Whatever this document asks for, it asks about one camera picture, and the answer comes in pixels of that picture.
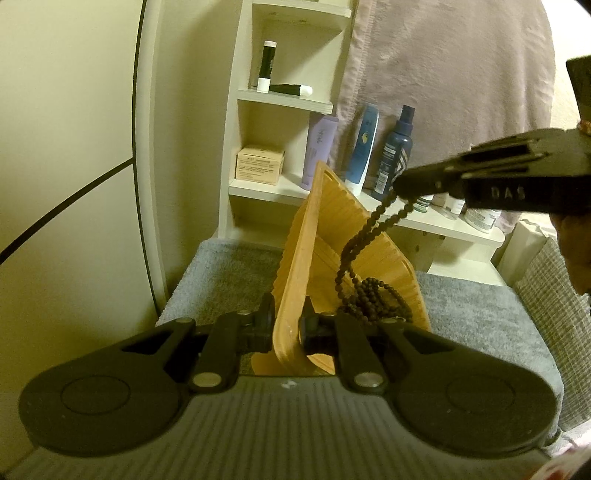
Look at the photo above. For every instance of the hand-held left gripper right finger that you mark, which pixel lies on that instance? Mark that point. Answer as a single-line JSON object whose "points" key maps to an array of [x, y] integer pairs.
{"points": [[314, 337]]}

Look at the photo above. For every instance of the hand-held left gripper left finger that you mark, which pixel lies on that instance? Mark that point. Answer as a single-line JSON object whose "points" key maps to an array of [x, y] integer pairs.
{"points": [[261, 332]]}

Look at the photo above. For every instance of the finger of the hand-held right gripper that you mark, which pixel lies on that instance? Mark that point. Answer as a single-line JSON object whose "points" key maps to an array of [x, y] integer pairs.
{"points": [[508, 194], [508, 150]]}

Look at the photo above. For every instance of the orange plastic basket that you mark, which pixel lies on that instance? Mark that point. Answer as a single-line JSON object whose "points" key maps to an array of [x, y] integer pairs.
{"points": [[295, 286]]}

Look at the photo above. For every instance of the person's right hand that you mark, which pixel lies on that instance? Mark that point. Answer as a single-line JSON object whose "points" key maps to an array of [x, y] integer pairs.
{"points": [[575, 249]]}

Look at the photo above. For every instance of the white cream jar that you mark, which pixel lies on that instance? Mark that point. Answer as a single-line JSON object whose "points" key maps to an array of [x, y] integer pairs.
{"points": [[482, 219]]}

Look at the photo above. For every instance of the clear spray bottle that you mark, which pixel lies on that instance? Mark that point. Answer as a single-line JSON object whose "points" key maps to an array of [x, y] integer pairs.
{"points": [[455, 207]]}

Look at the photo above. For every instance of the small white carton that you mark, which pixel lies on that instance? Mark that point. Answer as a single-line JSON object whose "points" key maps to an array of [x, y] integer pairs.
{"points": [[441, 200]]}

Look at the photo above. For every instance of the small green jar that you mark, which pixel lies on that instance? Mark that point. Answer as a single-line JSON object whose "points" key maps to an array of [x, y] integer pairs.
{"points": [[422, 205]]}

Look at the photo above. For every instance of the mauve fleece towel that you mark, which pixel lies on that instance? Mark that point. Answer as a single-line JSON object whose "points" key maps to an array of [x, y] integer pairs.
{"points": [[452, 69]]}

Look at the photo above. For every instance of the dark blue spray bottle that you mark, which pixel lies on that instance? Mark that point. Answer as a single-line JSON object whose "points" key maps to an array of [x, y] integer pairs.
{"points": [[392, 157]]}

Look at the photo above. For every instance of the grey fluffy mat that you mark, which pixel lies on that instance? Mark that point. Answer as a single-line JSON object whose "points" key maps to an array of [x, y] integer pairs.
{"points": [[471, 314]]}

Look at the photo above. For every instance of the grey woven cushion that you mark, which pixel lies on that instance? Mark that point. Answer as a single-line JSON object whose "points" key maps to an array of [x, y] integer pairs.
{"points": [[549, 323]]}

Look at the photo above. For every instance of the cream wooden shelf unit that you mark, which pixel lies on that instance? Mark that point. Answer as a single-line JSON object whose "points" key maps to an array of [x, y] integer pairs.
{"points": [[258, 189]]}

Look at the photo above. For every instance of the white and blue tube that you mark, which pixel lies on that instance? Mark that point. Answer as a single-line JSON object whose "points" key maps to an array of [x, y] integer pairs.
{"points": [[362, 147]]}

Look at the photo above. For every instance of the small cardboard box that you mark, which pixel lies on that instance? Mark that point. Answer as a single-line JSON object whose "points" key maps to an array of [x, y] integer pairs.
{"points": [[258, 166]]}

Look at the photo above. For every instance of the purple cosmetic tube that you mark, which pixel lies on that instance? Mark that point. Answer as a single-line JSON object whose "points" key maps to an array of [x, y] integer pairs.
{"points": [[318, 147]]}

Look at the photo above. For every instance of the black white-capped tube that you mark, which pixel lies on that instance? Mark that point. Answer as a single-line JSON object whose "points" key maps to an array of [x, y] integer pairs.
{"points": [[286, 89]]}

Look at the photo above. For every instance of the black white-capped lip balm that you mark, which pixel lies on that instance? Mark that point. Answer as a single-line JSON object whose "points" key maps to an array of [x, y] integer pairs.
{"points": [[267, 64]]}

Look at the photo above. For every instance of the white red printed cloth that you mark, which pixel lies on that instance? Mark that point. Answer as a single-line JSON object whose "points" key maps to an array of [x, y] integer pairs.
{"points": [[568, 464]]}

